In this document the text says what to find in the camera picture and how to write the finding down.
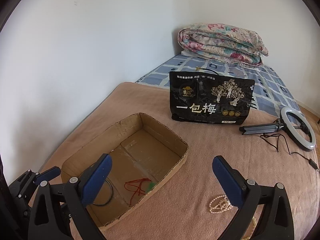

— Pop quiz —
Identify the white pearl necklace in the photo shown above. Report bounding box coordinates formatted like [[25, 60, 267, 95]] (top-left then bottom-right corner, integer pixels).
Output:
[[208, 194, 234, 215]]

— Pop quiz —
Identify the brown cardboard box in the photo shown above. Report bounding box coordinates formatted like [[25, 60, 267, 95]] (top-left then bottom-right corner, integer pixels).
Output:
[[61, 113, 188, 227]]

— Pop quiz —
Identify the black folded tripod stand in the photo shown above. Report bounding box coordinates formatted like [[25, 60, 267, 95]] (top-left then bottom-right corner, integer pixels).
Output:
[[239, 120, 285, 135]]

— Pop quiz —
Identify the blue checkered bed sheet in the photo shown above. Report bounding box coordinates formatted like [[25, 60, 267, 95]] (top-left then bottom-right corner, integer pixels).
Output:
[[135, 52, 302, 117]]

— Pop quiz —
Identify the black snack bag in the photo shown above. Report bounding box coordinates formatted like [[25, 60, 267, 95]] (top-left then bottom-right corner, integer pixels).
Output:
[[169, 72, 255, 125]]

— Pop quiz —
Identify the folded floral quilt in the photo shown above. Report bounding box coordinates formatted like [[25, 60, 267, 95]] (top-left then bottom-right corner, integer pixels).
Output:
[[177, 23, 269, 68]]

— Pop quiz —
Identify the red string cord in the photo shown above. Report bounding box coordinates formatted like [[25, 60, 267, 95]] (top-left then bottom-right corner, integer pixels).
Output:
[[124, 177, 153, 207]]

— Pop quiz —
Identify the black ring light cable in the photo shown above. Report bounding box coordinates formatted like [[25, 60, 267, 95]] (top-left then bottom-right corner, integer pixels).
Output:
[[260, 132, 320, 172]]

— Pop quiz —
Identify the white ring light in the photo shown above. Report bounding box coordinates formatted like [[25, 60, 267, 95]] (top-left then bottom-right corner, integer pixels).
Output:
[[280, 107, 316, 151]]

